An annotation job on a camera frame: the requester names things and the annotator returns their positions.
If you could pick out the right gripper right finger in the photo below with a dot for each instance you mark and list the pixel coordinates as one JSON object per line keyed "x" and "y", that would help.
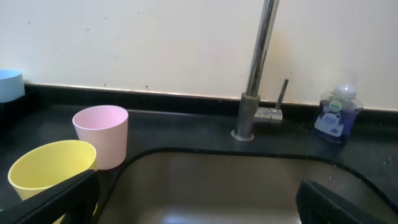
{"x": 326, "y": 208}

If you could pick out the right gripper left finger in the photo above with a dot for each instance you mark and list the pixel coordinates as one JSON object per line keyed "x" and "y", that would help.
{"x": 46, "y": 202}

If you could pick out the yellow cup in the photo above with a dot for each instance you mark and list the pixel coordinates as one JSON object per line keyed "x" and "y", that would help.
{"x": 46, "y": 165}

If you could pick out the pink cup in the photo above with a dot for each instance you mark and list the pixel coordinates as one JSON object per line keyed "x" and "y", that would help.
{"x": 102, "y": 140}

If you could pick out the blue soap bottle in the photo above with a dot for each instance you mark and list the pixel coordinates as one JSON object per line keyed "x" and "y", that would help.
{"x": 335, "y": 121}

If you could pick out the blue cup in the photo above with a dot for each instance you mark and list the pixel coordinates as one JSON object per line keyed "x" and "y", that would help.
{"x": 11, "y": 87}

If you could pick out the steel sink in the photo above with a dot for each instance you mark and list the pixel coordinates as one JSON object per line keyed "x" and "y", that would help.
{"x": 202, "y": 186}

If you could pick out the steel tap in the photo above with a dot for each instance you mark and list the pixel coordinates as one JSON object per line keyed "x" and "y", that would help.
{"x": 259, "y": 53}

